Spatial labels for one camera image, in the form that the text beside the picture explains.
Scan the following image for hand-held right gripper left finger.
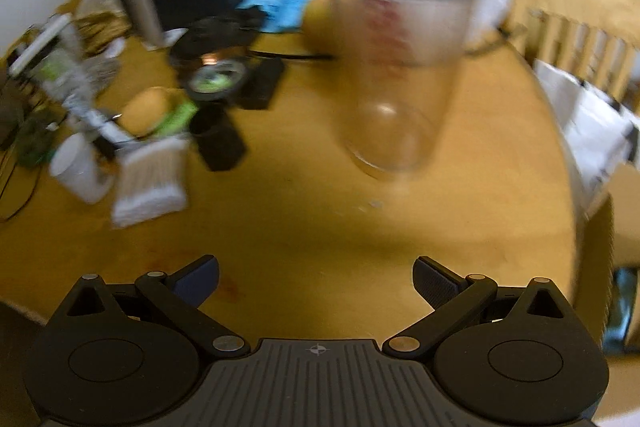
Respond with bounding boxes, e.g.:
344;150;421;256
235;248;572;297
47;255;251;360

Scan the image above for black kettle base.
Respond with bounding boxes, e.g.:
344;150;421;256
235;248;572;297
170;7;268;64

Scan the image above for green net bag of fruit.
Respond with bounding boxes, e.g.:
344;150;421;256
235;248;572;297
17;117;57;168

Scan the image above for white cup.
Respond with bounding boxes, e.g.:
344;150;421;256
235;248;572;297
48;133;113;205

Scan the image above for clear bag dark contents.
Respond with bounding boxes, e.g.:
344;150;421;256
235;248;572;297
82;54;123;94

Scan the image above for small black box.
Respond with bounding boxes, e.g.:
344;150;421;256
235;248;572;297
240;57;286;110

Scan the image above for yellow bread roll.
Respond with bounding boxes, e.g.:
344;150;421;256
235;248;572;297
121;87;173;135

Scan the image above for wooden desktop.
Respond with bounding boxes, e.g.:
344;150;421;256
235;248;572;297
0;0;586;348

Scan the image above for green tube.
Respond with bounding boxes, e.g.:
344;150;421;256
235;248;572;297
150;99;199;138

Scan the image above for white tub green label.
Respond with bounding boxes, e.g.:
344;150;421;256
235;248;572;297
40;49;96;108

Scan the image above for black tape roll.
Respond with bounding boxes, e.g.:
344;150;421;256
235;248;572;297
180;57;251;104

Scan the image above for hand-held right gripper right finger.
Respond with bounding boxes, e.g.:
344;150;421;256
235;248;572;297
382;255;583;360

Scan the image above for white flat box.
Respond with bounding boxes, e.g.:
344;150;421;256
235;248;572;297
7;14;71;75

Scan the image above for brown paper bag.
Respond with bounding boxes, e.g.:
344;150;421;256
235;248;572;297
75;0;128;38

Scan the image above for white paper bag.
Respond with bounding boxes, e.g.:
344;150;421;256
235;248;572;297
532;59;640;208

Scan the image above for black kettle base cable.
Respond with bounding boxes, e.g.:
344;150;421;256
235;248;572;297
247;50;335;60

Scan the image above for cotton swab pack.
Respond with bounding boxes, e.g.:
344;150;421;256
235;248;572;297
110;139;191;228

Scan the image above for clear blender jar grey lid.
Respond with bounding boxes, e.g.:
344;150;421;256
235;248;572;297
305;0;501;180

